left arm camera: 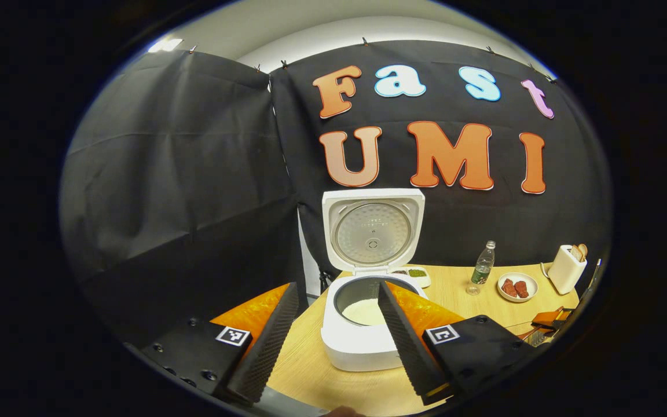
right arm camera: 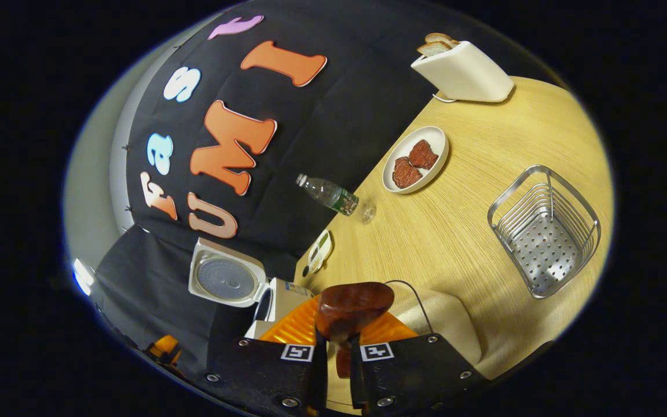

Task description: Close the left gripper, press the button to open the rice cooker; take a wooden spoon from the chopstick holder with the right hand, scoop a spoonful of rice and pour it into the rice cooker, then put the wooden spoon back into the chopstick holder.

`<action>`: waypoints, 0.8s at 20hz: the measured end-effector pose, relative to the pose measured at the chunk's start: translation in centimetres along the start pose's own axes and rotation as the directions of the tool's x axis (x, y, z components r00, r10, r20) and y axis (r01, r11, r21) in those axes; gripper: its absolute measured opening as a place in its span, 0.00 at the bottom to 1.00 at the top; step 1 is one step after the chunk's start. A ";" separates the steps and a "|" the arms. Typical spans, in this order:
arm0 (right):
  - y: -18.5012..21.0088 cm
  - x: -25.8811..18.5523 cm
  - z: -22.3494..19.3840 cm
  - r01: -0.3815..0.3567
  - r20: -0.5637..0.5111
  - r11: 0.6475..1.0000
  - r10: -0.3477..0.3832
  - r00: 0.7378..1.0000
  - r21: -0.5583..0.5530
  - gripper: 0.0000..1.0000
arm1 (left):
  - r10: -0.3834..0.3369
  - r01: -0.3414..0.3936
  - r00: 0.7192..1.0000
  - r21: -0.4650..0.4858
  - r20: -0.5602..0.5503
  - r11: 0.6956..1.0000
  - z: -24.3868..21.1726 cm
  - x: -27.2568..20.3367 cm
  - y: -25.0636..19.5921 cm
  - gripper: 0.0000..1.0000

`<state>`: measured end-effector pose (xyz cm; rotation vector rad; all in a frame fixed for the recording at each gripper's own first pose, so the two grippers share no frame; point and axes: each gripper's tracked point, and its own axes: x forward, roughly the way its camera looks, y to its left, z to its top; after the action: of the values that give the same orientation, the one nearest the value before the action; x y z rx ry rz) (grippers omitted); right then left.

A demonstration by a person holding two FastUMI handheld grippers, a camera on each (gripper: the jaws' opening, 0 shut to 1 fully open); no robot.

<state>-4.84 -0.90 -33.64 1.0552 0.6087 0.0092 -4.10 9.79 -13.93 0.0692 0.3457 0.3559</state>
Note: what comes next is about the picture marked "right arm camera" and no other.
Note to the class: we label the white toaster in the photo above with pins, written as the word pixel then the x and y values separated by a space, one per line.
pixel 466 75

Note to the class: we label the clear plastic water bottle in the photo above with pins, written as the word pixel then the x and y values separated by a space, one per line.
pixel 330 194

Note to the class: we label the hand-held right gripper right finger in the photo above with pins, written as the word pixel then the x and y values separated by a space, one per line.
pixel 409 370

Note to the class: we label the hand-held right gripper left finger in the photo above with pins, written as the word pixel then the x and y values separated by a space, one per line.
pixel 270 376

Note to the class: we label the toasted bread slice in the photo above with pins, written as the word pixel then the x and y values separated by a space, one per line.
pixel 433 49
pixel 442 39

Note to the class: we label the ceiling light panel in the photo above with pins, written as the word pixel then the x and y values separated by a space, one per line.
pixel 83 277

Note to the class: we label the red meat slice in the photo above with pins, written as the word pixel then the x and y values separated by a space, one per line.
pixel 424 154
pixel 407 172

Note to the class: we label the brown wooden spoon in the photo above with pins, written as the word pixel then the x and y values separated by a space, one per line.
pixel 354 307

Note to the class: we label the white divided seasoning dish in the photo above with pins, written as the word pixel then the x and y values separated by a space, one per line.
pixel 321 250

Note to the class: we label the white round plate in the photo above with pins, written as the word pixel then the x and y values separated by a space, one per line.
pixel 432 136

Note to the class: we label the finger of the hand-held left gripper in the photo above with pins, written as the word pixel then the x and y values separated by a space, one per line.
pixel 167 350

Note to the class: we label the white rice cooker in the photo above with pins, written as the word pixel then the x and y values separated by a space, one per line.
pixel 226 278

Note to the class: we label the small clear glass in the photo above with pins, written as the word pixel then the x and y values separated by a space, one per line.
pixel 369 215

